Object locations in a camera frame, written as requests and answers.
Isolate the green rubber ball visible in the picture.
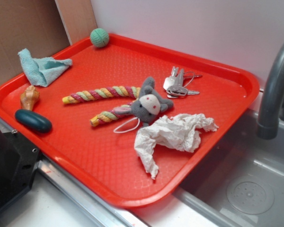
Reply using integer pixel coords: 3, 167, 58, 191
90, 28, 109, 48

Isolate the brown cardboard panel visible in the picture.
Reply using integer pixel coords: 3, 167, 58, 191
0, 0, 97, 85

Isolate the grey plush rope toy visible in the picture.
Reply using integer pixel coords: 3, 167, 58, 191
62, 77, 174, 127

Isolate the light blue cloth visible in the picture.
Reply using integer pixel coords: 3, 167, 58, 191
18, 48, 72, 87

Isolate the grey sink basin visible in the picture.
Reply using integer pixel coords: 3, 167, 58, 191
174, 110, 284, 227

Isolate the crumpled white paper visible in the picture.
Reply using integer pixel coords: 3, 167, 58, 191
134, 113, 219, 180

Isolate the orange seashell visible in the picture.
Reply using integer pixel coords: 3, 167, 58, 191
20, 85, 40, 111

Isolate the red plastic tray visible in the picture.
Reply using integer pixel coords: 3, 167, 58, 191
0, 34, 259, 208

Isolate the dark teal oval stone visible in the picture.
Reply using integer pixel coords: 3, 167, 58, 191
15, 109, 52, 133

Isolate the grey faucet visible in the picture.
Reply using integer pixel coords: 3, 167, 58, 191
257, 44, 284, 140

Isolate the silver key bunch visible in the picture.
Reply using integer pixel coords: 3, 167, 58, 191
163, 66, 202, 98

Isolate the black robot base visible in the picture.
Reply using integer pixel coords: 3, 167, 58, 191
0, 130, 41, 213

